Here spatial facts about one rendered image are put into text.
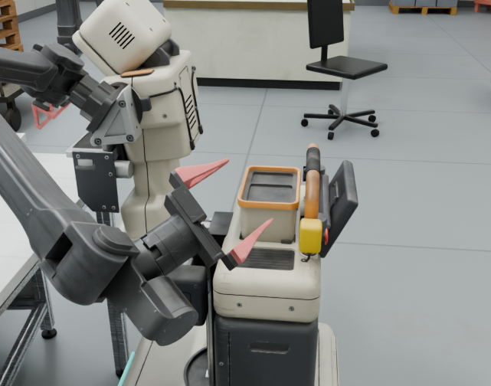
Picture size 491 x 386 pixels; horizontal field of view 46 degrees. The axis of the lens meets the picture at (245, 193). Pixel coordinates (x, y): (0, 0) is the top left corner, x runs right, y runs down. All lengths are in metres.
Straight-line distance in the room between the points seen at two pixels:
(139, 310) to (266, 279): 0.69
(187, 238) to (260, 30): 5.10
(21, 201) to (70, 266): 0.11
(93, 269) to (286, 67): 5.24
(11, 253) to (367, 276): 1.85
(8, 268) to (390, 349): 1.57
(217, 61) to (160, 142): 4.48
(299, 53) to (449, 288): 3.44
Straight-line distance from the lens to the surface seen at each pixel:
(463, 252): 3.17
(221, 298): 1.35
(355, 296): 2.70
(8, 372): 2.16
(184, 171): 0.72
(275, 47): 5.77
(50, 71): 1.19
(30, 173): 0.73
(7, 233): 1.50
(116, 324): 2.16
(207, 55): 5.87
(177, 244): 0.70
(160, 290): 0.67
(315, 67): 4.55
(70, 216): 0.67
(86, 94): 1.24
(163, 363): 1.91
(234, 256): 0.72
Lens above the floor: 1.54
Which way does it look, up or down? 25 degrees down
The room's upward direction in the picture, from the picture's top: straight up
